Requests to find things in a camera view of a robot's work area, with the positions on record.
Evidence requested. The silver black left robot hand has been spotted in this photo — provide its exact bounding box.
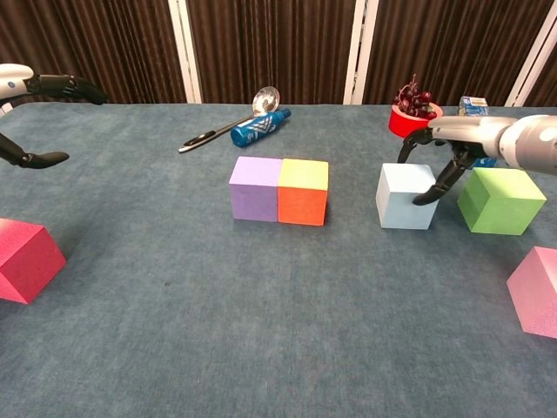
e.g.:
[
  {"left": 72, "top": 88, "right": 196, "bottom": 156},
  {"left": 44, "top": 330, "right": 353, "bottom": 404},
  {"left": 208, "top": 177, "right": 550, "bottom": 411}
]
[{"left": 0, "top": 64, "right": 109, "bottom": 170}]

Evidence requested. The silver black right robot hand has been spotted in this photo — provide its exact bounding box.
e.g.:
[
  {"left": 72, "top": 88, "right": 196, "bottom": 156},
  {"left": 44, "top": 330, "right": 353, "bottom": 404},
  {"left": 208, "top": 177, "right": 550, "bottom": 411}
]
[{"left": 397, "top": 116, "right": 506, "bottom": 206}]

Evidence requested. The green foam cube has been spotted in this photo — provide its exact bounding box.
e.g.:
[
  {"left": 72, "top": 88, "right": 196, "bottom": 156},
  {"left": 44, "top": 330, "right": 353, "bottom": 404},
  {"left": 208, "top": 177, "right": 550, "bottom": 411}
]
[{"left": 456, "top": 167, "right": 547, "bottom": 237}]

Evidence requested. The light blue foam cube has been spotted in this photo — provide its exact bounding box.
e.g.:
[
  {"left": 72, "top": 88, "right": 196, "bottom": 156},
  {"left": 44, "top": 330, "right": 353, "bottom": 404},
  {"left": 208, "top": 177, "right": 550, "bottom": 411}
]
[{"left": 375, "top": 163, "right": 440, "bottom": 231}]

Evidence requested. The pink cube with white face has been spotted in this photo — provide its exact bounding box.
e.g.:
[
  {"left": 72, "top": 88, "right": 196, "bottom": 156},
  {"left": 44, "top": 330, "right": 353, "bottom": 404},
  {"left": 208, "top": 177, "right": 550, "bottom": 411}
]
[{"left": 506, "top": 246, "right": 557, "bottom": 340}]

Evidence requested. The red cube with beige face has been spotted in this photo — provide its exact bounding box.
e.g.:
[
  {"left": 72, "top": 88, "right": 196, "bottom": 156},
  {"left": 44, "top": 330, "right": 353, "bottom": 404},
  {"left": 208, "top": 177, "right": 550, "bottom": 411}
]
[{"left": 0, "top": 218, "right": 68, "bottom": 305}]

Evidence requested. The orange cube with yellow face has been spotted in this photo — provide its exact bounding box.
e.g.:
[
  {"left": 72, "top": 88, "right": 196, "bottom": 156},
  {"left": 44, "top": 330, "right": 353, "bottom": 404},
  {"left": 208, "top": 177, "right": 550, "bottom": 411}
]
[{"left": 276, "top": 158, "right": 330, "bottom": 227}]

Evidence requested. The purple foam cube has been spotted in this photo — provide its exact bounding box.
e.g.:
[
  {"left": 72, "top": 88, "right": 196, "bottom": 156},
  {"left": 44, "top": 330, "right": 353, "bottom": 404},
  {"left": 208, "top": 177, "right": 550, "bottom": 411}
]
[{"left": 228, "top": 156, "right": 284, "bottom": 223}]

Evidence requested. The blue plastic packet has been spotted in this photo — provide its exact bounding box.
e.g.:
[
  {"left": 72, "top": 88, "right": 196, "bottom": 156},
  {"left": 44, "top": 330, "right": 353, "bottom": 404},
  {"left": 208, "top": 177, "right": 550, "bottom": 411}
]
[{"left": 456, "top": 96, "right": 500, "bottom": 170}]

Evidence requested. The blue spray bottle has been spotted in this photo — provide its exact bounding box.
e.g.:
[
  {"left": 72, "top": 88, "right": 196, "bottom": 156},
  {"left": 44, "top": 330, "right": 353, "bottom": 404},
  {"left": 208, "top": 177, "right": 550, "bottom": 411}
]
[{"left": 230, "top": 107, "right": 292, "bottom": 148}]

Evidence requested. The blue-grey table cloth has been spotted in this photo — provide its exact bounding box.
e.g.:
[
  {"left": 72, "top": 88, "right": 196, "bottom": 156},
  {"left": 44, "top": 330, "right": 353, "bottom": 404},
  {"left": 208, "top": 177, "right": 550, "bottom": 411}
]
[{"left": 0, "top": 102, "right": 557, "bottom": 418}]

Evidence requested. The steel ladle with black handle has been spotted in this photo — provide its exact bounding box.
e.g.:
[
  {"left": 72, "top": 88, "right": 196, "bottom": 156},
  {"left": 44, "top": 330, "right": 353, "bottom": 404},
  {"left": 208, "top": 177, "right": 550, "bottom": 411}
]
[{"left": 178, "top": 85, "right": 281, "bottom": 154}]

